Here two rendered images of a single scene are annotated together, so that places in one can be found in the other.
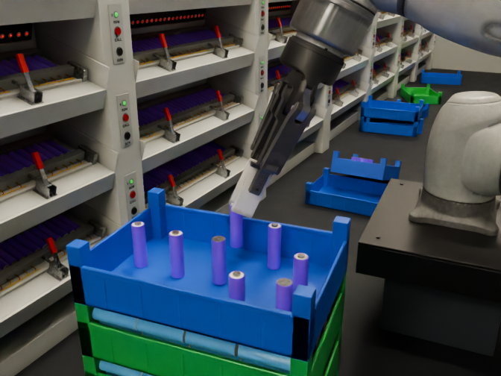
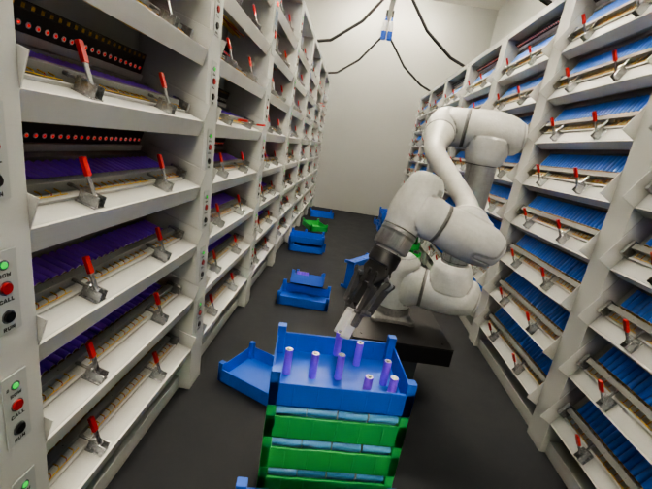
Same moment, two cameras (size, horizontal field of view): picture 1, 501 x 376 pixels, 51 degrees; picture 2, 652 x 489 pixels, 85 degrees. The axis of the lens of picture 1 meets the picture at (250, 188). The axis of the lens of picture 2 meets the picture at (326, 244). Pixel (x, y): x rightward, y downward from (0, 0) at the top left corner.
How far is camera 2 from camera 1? 45 cm
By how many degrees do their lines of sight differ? 26
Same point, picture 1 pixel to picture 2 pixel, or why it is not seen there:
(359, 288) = not seen: hidden behind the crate
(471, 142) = (405, 279)
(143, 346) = (311, 424)
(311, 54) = (391, 257)
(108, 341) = (286, 424)
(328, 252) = (381, 353)
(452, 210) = (393, 313)
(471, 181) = (404, 299)
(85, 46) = (183, 216)
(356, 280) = not seen: hidden behind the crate
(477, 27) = (469, 254)
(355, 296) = not seen: hidden behind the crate
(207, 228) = (311, 344)
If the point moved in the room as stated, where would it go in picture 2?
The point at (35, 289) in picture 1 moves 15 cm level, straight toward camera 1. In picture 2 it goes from (146, 392) to (173, 422)
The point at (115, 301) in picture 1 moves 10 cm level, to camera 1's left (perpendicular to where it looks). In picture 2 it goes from (299, 400) to (250, 408)
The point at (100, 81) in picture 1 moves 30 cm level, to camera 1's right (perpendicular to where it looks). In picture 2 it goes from (192, 240) to (282, 242)
